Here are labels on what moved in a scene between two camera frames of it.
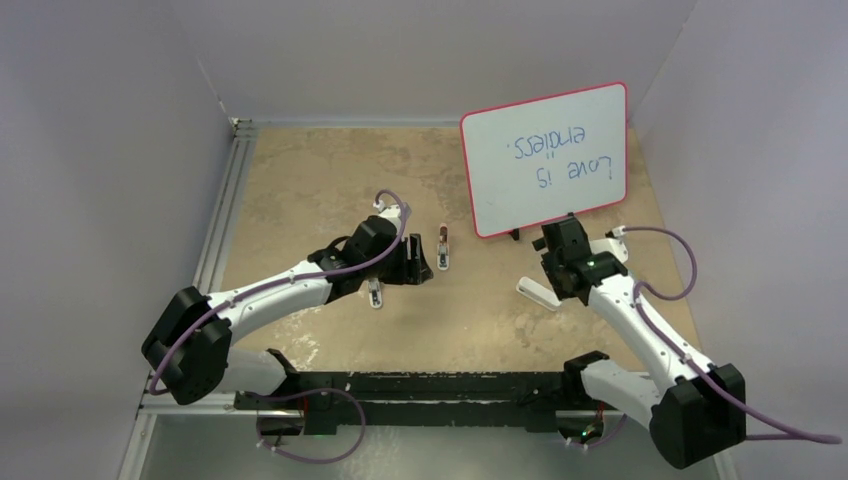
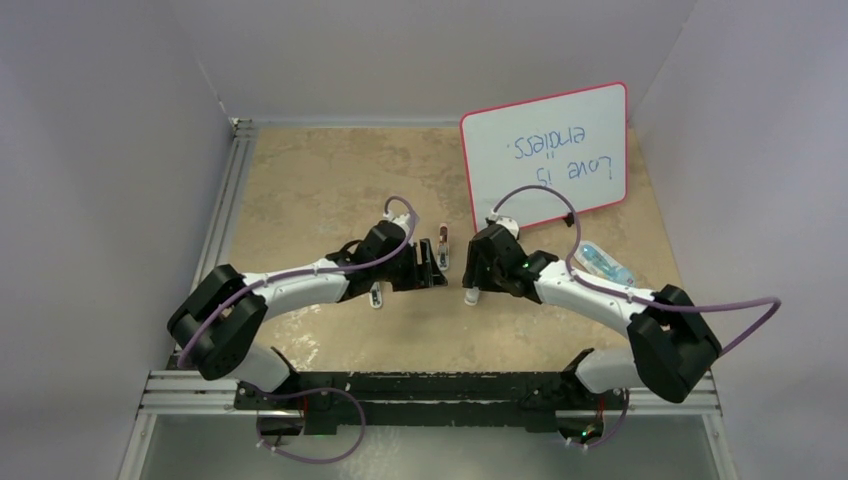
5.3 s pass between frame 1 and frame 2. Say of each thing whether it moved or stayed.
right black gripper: moved
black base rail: stayed
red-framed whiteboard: stayed
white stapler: moved
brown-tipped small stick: stayed
